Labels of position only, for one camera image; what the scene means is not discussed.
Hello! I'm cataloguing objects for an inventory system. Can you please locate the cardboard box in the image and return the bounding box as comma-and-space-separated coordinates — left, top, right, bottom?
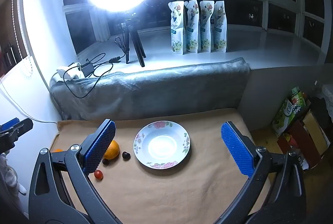
276, 103, 331, 170

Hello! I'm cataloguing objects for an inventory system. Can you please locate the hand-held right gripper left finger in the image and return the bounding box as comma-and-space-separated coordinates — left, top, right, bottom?
28, 118, 125, 224

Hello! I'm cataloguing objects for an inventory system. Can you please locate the white cable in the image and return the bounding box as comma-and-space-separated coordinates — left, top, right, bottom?
0, 81, 58, 126

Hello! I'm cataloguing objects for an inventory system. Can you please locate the tan blanket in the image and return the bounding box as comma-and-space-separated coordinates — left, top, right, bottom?
49, 108, 273, 224

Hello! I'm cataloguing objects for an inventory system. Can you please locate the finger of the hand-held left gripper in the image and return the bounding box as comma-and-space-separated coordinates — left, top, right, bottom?
0, 118, 34, 153
0, 117, 20, 133

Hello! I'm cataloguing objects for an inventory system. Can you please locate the power adapter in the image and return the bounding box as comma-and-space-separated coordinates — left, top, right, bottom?
81, 64, 94, 76

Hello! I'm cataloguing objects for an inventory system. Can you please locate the white floral refill pouch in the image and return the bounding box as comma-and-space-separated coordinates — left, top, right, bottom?
184, 0, 201, 53
213, 1, 227, 53
199, 0, 215, 53
169, 1, 187, 55

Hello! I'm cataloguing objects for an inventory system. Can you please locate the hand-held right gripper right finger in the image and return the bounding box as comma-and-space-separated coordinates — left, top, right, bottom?
221, 121, 306, 224

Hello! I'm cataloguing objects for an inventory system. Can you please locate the white lace cloth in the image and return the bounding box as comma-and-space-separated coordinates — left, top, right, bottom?
316, 85, 333, 115

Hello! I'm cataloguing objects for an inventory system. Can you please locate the person's left hand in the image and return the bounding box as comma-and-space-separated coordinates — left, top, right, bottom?
0, 152, 27, 196

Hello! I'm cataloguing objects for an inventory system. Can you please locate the black tripod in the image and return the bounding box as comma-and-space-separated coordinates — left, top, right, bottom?
125, 12, 146, 68

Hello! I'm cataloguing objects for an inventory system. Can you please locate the large speckled orange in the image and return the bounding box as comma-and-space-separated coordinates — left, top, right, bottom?
103, 140, 120, 160

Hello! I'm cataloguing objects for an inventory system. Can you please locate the grey fleece blanket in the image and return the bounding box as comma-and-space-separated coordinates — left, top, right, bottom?
49, 57, 251, 120

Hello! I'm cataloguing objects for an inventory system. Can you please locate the black power cable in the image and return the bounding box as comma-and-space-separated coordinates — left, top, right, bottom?
63, 63, 115, 99

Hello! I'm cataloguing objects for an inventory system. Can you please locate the green carton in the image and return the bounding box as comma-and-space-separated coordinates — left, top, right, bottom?
272, 87, 307, 137

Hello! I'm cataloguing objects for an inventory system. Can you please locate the black cable with inline switch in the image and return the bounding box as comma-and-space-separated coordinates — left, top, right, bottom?
86, 36, 130, 66

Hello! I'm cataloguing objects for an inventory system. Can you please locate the white power strip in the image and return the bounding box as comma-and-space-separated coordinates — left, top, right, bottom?
57, 63, 85, 81

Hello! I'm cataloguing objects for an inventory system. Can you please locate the floral white plate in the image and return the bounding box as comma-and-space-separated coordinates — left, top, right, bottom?
133, 121, 190, 169

